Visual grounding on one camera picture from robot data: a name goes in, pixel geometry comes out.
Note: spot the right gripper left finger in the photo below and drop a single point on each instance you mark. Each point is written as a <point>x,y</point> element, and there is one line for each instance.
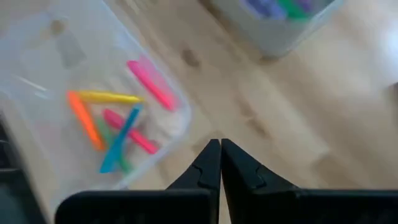
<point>202,174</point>

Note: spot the teal highlighter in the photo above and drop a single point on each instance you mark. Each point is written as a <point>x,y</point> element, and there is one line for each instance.
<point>115,152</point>

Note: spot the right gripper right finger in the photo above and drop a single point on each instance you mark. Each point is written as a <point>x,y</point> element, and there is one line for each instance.
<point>242,177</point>

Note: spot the pink highlighter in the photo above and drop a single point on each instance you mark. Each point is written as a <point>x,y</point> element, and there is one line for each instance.
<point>112,118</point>
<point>152,84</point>

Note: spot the orange highlighter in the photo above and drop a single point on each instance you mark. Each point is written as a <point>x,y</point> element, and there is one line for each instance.
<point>84,119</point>

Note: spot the frosted grey plastic bin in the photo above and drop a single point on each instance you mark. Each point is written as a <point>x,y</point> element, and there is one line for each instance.
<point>273,37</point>

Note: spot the yellow highlighter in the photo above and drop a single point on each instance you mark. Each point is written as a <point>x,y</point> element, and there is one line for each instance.
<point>109,97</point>

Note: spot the green highlighter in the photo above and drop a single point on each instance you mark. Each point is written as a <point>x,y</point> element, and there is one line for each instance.
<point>102,130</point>

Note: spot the clear plastic bin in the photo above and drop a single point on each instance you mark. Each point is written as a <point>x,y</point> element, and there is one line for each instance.
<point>46,62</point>

